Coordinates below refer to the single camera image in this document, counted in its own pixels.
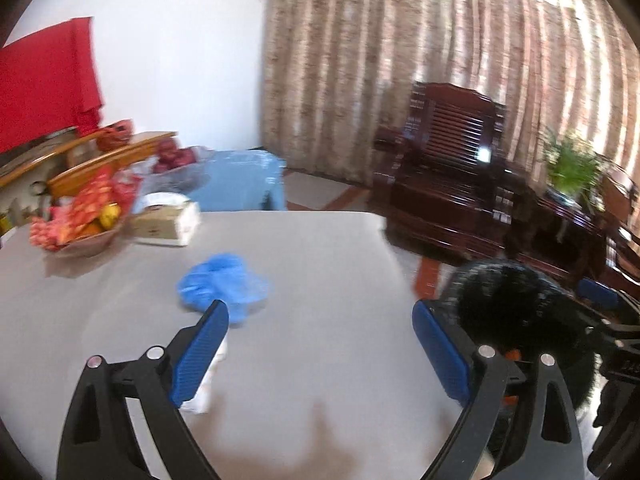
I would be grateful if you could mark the red cloth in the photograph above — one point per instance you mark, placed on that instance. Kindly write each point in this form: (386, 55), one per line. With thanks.
(48, 83)

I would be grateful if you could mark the blue crumpled plastic cover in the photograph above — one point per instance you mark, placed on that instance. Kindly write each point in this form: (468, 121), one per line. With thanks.
(227, 278)

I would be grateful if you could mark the white tissue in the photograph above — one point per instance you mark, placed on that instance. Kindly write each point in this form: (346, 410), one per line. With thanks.
(202, 399)

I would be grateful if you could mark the grey tablecloth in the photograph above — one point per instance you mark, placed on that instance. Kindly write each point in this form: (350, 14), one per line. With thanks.
(324, 380)

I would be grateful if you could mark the glass fruit bowl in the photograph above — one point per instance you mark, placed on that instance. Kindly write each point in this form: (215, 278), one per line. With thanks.
(184, 179)

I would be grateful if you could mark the wooden tv cabinet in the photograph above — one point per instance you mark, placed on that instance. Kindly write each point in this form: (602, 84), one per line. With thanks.
(35, 174)

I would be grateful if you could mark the red ornament on cabinet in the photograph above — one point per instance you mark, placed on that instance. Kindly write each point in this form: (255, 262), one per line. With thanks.
(115, 136)

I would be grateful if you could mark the red apples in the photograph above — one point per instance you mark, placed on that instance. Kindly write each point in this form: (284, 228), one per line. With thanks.
(170, 156)

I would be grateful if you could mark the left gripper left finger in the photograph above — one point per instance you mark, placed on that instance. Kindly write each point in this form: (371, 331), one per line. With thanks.
(98, 440)

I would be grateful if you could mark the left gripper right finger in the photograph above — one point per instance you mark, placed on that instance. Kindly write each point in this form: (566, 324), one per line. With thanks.
(543, 441)

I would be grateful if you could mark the red orange snack packet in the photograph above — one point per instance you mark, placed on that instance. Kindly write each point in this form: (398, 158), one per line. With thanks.
(93, 210)

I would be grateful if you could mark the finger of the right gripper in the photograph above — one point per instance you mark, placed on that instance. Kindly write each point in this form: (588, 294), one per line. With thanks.
(598, 294)

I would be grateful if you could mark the tissue box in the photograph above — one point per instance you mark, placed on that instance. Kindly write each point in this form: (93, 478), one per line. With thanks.
(165, 219)

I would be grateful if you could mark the green potted plant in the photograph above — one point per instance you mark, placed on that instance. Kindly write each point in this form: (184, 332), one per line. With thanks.
(573, 167)

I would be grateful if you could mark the orange foam net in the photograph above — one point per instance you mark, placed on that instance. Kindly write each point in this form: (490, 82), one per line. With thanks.
(514, 381)

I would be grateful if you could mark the dark wooden armchair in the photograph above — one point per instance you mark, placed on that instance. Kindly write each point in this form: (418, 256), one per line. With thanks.
(439, 177)

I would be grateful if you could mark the floral beige curtain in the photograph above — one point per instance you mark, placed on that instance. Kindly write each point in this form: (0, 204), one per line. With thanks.
(335, 70)

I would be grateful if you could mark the glass snack bowl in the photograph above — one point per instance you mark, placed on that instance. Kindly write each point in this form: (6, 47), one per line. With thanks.
(93, 240)

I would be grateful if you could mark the blue plastic covered stool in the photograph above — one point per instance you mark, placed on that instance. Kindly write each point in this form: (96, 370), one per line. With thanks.
(242, 180)

